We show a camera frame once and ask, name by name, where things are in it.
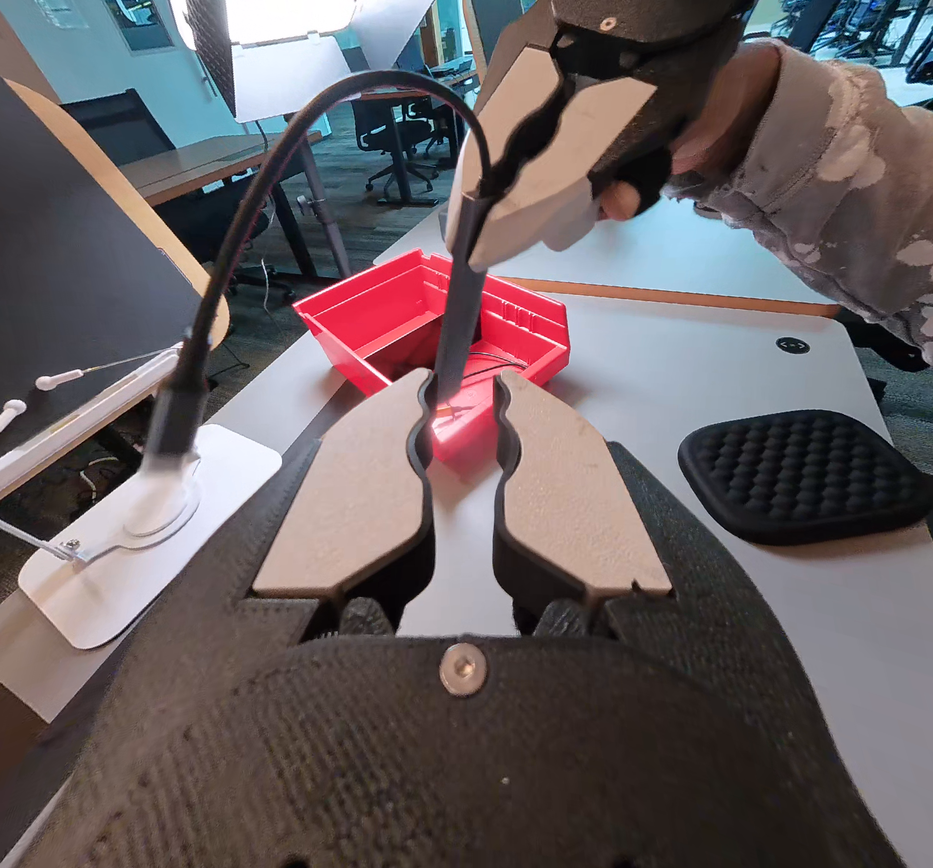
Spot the black light stand pole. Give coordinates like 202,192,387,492
290,131,352,279

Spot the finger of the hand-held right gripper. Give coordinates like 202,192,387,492
453,43,567,200
465,76,660,273

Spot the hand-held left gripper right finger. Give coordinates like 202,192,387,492
492,370,674,625

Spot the person's right hand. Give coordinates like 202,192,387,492
596,37,784,224

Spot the red storage bin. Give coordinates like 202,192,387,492
293,249,570,481

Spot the white tablet stand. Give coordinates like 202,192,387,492
0,345,284,652

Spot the thin dark hub cable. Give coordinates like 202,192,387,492
142,70,494,462

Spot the wood edged office desk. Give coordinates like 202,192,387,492
119,131,323,280

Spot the white studio light panel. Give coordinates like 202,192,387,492
152,0,453,127

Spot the person's right forearm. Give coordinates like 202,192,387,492
665,37,933,366

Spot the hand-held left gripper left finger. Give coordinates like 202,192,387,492
251,367,437,629

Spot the grey usb hub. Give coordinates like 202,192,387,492
434,147,491,411

